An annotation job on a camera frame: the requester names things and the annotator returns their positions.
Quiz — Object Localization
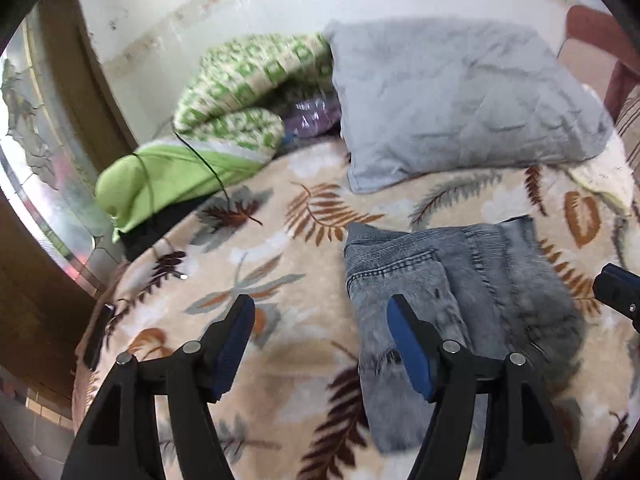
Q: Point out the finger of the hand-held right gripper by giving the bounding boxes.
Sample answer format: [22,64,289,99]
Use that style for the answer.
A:
[592,262,640,334]

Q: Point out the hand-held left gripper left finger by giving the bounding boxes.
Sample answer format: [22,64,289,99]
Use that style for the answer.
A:
[60,294,257,480]

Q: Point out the purple plastic bag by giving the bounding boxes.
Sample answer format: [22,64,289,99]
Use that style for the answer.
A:
[282,97,344,141]

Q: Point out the brown wooden window frame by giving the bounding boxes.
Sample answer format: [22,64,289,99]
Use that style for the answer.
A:
[37,0,143,161]

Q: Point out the green patterned quilt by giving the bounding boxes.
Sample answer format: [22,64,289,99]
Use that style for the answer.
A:
[172,32,335,163]

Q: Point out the thin black cable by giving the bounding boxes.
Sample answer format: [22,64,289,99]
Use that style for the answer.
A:
[132,129,237,211]

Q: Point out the grey pillow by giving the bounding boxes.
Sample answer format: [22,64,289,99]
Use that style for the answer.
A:
[325,19,615,195]

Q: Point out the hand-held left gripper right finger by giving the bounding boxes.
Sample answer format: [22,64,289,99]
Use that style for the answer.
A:
[386,294,583,480]

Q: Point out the grey denim pants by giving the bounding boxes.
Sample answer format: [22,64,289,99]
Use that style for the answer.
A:
[344,215,587,454]

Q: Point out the patterned glass window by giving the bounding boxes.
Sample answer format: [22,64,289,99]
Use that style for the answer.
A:
[0,17,126,292]

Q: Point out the red wooden chair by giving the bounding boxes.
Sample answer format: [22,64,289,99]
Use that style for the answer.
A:
[566,5,640,121]

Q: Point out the black flat device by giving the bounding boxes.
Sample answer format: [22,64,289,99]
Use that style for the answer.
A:
[82,302,119,372]

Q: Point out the striped beige cushion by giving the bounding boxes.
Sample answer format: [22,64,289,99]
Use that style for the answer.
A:
[614,94,640,187]

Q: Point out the beige leaf print blanket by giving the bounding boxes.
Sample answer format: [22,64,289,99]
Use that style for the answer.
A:
[72,137,638,480]

